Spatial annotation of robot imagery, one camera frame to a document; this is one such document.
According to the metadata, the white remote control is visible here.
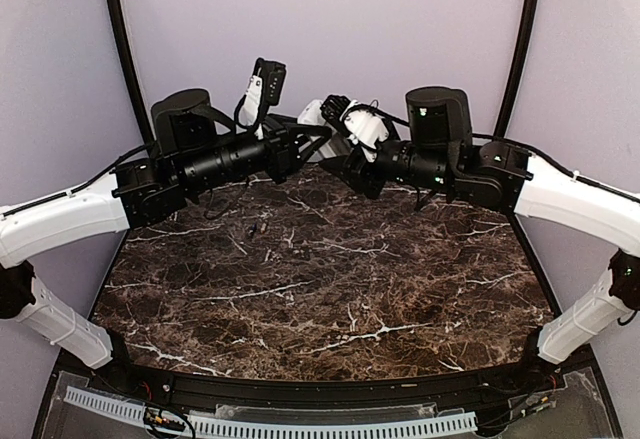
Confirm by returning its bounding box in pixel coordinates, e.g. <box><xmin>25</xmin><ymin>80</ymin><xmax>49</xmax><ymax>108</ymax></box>
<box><xmin>295</xmin><ymin>99</ymin><xmax>351</xmax><ymax>159</ymax></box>

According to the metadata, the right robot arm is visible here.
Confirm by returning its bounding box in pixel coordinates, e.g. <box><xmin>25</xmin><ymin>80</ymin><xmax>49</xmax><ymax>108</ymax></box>
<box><xmin>320</xmin><ymin>86</ymin><xmax>639</xmax><ymax>393</ymax></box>

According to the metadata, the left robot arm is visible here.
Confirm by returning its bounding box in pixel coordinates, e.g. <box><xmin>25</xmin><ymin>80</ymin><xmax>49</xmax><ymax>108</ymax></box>
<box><xmin>1</xmin><ymin>88</ymin><xmax>332</xmax><ymax>395</ymax></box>

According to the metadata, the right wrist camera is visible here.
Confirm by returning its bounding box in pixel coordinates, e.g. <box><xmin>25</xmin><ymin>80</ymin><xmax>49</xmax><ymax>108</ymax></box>
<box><xmin>320</xmin><ymin>95</ymin><xmax>399</xmax><ymax>163</ymax></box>

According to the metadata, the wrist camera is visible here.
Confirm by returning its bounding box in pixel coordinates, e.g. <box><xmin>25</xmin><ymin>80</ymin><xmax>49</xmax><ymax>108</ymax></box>
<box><xmin>320</xmin><ymin>95</ymin><xmax>399</xmax><ymax>163</ymax></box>
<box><xmin>233</xmin><ymin>57</ymin><xmax>286</xmax><ymax>139</ymax></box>

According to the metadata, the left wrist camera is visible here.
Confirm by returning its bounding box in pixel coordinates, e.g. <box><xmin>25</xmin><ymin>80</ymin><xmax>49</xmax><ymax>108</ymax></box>
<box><xmin>233</xmin><ymin>57</ymin><xmax>286</xmax><ymax>139</ymax></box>

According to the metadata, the right black frame post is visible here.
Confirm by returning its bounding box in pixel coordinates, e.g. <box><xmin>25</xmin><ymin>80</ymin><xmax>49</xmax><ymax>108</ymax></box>
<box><xmin>493</xmin><ymin>0</ymin><xmax>538</xmax><ymax>138</ymax></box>

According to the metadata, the black frame post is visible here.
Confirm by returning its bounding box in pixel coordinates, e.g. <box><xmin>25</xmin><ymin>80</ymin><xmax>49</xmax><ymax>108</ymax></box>
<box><xmin>493</xmin><ymin>0</ymin><xmax>538</xmax><ymax>138</ymax></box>
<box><xmin>106</xmin><ymin>0</ymin><xmax>158</xmax><ymax>159</ymax></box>

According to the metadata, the left black frame post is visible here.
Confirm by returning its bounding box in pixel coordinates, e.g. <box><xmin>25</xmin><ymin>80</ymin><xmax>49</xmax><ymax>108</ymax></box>
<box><xmin>106</xmin><ymin>0</ymin><xmax>158</xmax><ymax>159</ymax></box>

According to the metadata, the black front rail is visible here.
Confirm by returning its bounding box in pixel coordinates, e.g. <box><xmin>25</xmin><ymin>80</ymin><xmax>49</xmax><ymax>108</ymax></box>
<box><xmin>54</xmin><ymin>346</ymin><xmax>601</xmax><ymax>415</ymax></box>

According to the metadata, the white slotted cable duct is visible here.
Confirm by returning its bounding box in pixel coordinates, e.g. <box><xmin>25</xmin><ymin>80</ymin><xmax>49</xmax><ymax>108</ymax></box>
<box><xmin>63</xmin><ymin>386</ymin><xmax>478</xmax><ymax>438</ymax></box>

